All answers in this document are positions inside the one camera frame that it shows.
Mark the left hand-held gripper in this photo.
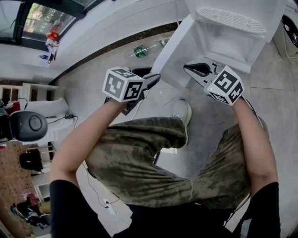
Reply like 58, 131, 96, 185
102, 66, 161, 116

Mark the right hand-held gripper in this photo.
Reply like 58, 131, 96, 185
183, 62, 244, 106

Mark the white water dispenser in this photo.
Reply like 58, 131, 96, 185
152, 0, 288, 90

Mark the person's right forearm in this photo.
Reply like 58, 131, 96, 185
231, 99, 279, 199

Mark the person's left forearm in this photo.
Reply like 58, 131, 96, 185
49, 99, 128, 186

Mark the clear bottle green label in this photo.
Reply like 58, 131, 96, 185
129, 40, 169, 59

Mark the person's left white shoe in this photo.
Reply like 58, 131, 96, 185
171, 99, 193, 149

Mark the person's white shoe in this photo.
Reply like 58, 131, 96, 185
256, 115, 270, 141
171, 99, 193, 149

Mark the white windowsill ledge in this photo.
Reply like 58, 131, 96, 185
0, 0, 190, 81

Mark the person's right white shoe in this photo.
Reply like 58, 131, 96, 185
256, 115, 270, 141

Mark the beige trash bin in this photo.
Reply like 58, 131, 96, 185
271, 0, 298, 60

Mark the red and white packet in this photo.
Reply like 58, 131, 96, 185
46, 31, 61, 47

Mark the white rounded stand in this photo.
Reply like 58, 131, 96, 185
24, 97, 79, 140

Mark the white cubby shelf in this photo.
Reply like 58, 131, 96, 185
0, 81, 59, 103

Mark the white power strip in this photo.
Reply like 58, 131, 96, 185
103, 198, 115, 216

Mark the black bag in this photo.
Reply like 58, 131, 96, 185
19, 148, 44, 172

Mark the person's black shirt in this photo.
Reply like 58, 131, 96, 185
49, 178, 281, 238

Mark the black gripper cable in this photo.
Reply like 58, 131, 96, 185
242, 96, 265, 130

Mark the black power adapter with cable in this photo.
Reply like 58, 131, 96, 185
46, 113, 79, 129

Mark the thin black floor cable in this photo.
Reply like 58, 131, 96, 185
81, 162, 121, 209

